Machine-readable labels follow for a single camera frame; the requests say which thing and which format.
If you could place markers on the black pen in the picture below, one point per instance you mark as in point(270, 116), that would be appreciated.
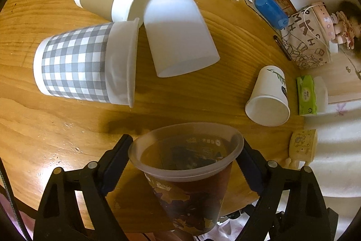
point(282, 47)

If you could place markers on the pink headband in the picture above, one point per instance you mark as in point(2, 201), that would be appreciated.
point(323, 18)

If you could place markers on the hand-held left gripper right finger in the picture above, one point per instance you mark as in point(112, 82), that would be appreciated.
point(252, 170)

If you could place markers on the green tissue packet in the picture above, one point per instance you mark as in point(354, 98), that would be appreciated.
point(306, 95)

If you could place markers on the blue plastic bottle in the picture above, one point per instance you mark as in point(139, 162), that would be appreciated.
point(270, 11)

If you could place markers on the small white leaf-print paper cup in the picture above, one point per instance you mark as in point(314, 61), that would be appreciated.
point(269, 97)

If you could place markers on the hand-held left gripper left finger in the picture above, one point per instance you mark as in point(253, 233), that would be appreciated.
point(112, 167)

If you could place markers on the small doll figure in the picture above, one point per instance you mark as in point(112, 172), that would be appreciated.
point(345, 27)

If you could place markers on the plain white plastic cup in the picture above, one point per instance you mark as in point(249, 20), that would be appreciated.
point(177, 32)

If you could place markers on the clear plastic cup brown print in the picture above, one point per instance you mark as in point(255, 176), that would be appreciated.
point(186, 187)

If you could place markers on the yellow bear-print mug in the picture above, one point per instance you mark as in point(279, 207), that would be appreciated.
point(303, 146)

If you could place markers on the grey checkered paper cup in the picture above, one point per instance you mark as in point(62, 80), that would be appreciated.
point(84, 66)

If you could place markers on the printed canvas pouch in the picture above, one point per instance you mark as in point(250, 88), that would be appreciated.
point(306, 40)

